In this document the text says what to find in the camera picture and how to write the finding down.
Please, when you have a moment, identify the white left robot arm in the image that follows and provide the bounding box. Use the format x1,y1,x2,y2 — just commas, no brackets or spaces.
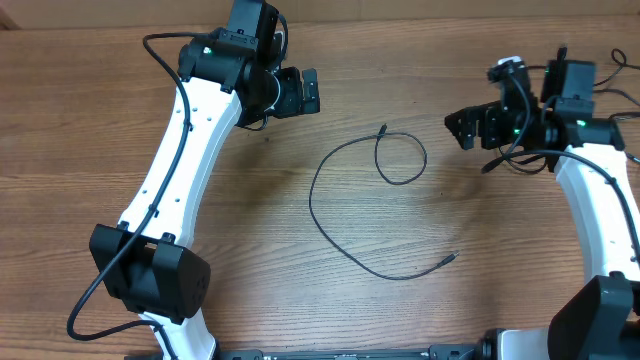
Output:
89,0,320,359

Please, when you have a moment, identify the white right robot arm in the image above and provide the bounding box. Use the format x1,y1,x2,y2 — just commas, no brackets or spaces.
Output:
444,56,639,359

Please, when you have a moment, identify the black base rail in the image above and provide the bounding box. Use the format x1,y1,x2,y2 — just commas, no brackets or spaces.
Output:
124,329,551,360

